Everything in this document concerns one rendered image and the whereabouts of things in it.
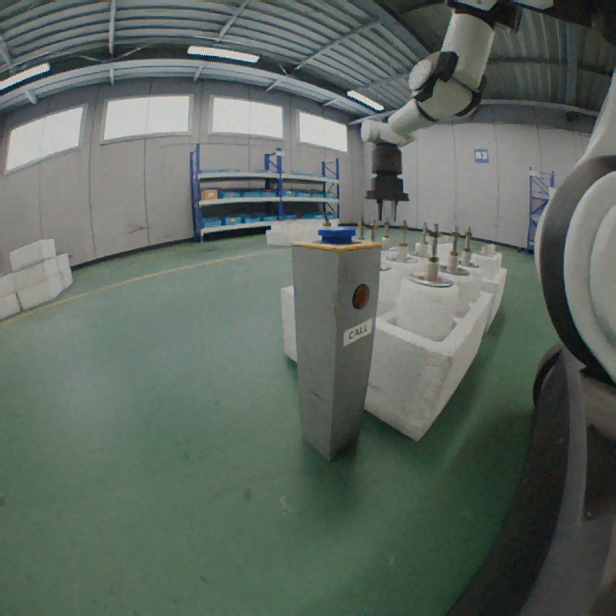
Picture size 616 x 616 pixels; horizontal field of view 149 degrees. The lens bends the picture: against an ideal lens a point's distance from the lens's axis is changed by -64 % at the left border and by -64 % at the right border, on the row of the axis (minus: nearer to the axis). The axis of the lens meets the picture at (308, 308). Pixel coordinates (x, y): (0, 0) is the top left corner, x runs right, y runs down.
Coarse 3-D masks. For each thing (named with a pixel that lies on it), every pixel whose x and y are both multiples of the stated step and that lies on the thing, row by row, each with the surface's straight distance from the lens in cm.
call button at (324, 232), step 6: (318, 228) 25; (324, 228) 24; (330, 228) 24; (336, 228) 23; (342, 228) 24; (348, 228) 24; (318, 234) 25; (324, 234) 24; (330, 234) 23; (336, 234) 23; (342, 234) 23; (348, 234) 24; (354, 234) 25; (324, 240) 24; (330, 240) 24; (336, 240) 24; (342, 240) 24; (348, 240) 24
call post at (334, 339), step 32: (320, 256) 22; (352, 256) 22; (320, 288) 23; (352, 288) 23; (320, 320) 24; (352, 320) 24; (320, 352) 26; (352, 352) 27; (320, 384) 29; (352, 384) 30; (320, 416) 33; (352, 416) 35; (320, 448) 39
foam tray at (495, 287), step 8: (440, 264) 97; (504, 272) 112; (488, 280) 85; (496, 280) 89; (504, 280) 119; (480, 288) 86; (488, 288) 86; (496, 288) 85; (496, 296) 90; (496, 304) 101; (488, 320) 88
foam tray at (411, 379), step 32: (288, 288) 54; (288, 320) 55; (384, 320) 39; (480, 320) 54; (288, 352) 60; (384, 352) 38; (416, 352) 34; (448, 352) 34; (384, 384) 41; (416, 384) 37; (448, 384) 42; (384, 416) 45; (416, 416) 41
